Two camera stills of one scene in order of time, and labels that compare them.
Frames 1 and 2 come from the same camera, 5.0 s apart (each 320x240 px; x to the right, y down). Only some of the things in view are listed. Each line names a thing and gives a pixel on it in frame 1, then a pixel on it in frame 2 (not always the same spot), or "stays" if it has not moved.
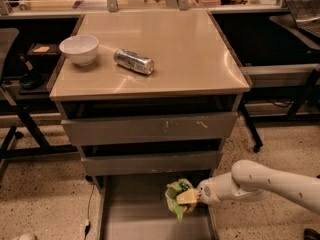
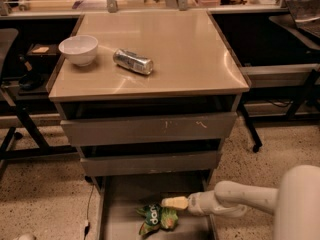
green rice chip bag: [173, 190] to [157, 217]
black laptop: [305, 10] stays
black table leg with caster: [257, 139] stays
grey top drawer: [150, 128] stays
